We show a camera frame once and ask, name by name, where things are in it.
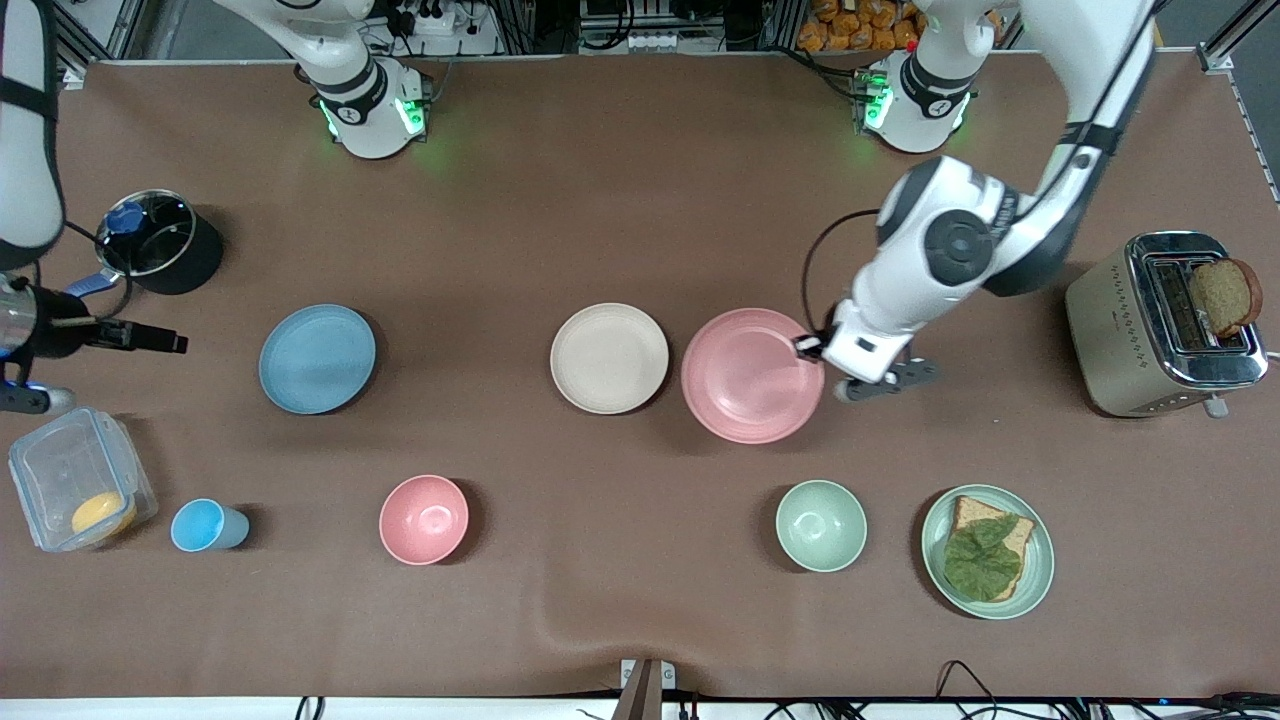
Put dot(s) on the clear plastic container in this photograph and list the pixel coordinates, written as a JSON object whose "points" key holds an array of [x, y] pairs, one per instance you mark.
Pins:
{"points": [[60, 470]]}

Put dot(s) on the yellow round food piece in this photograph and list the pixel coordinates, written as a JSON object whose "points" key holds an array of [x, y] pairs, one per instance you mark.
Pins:
{"points": [[102, 515]]}

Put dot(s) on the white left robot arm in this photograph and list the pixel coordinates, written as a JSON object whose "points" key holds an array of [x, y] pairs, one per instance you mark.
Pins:
{"points": [[960, 245]]}

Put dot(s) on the white socket strip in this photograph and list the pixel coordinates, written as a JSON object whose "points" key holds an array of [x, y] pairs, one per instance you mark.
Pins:
{"points": [[655, 41]]}

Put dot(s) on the beige plate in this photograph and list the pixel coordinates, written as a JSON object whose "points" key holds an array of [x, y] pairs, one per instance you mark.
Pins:
{"points": [[609, 358]]}

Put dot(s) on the pink bowl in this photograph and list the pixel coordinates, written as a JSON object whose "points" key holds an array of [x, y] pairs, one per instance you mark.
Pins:
{"points": [[424, 520]]}

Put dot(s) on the bag of orange buns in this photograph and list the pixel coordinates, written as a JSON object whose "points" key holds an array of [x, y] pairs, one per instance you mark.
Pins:
{"points": [[850, 25]]}

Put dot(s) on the brown toast slice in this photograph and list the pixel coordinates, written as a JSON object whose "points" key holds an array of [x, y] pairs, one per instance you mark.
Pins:
{"points": [[1222, 298]]}

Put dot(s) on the green lettuce leaf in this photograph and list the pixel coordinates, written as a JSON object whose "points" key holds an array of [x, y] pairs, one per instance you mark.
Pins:
{"points": [[983, 560]]}

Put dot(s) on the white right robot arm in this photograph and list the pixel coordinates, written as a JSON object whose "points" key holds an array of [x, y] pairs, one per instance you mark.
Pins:
{"points": [[25, 120]]}

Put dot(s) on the blue cup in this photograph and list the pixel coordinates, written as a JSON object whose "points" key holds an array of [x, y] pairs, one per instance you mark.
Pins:
{"points": [[200, 525]]}

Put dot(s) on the blue plate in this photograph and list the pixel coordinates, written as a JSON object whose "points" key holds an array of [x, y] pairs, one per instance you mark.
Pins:
{"points": [[317, 360]]}

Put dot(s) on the bread slice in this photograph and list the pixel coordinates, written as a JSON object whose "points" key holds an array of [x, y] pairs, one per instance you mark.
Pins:
{"points": [[970, 512]]}

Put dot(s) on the beige chrome toaster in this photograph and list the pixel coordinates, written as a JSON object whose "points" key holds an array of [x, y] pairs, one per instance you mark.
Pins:
{"points": [[1110, 340]]}

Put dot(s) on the aluminium corner bracket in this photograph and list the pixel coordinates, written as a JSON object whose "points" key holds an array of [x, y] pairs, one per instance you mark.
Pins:
{"points": [[1218, 60], [74, 76]]}

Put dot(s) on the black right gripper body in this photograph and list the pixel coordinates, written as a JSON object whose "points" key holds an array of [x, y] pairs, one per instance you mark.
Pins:
{"points": [[57, 333]]}

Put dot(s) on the green bowl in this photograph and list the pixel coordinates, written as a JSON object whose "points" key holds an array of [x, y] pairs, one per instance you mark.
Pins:
{"points": [[821, 526]]}

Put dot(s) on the white power strip with plugs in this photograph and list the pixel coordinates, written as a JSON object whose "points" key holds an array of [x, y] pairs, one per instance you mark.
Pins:
{"points": [[415, 20]]}

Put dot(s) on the pink plate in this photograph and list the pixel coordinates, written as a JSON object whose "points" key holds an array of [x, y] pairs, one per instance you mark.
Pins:
{"points": [[750, 378]]}

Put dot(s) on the glass lid with blue knob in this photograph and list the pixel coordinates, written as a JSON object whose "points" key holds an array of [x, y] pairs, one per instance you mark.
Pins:
{"points": [[160, 235]]}

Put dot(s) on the green plate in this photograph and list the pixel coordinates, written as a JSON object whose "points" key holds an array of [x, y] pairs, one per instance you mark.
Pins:
{"points": [[1040, 560]]}

